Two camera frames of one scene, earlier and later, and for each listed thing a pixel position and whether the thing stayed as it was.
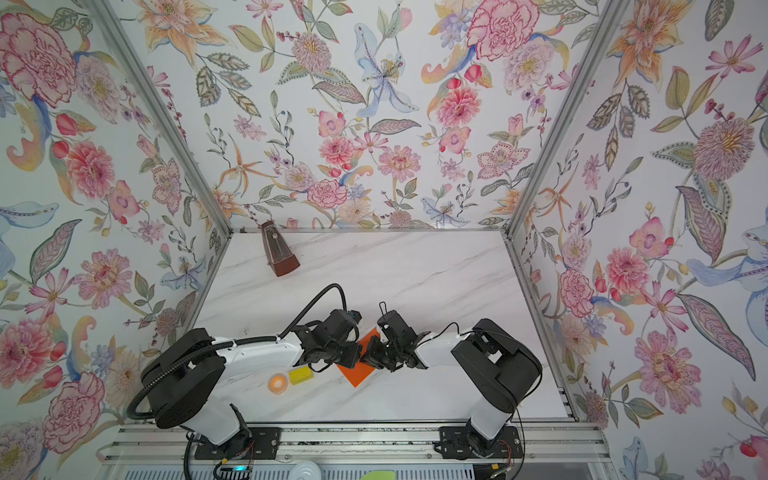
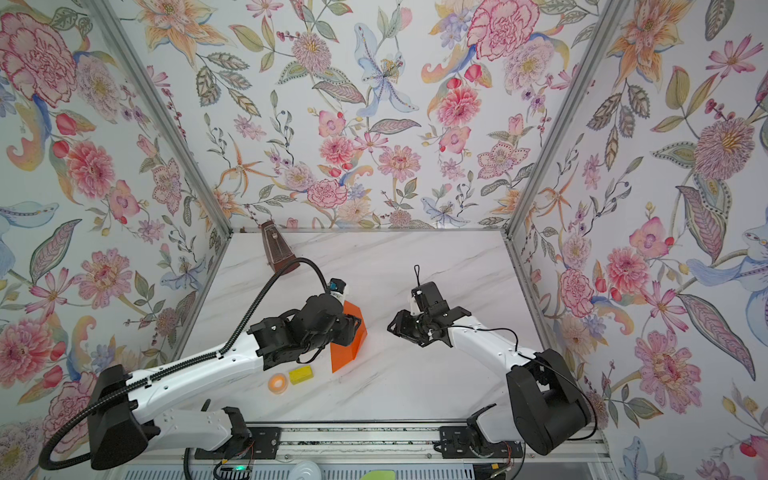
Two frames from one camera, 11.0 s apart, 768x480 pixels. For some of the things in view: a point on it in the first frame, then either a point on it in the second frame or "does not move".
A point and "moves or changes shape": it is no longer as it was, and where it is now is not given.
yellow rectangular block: [300, 375] does not move
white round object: [305, 471] does not move
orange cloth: [361, 369] moves or changes shape
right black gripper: [372, 354] -> [402, 326]
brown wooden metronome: [281, 255] does not move
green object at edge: [379, 475] does not move
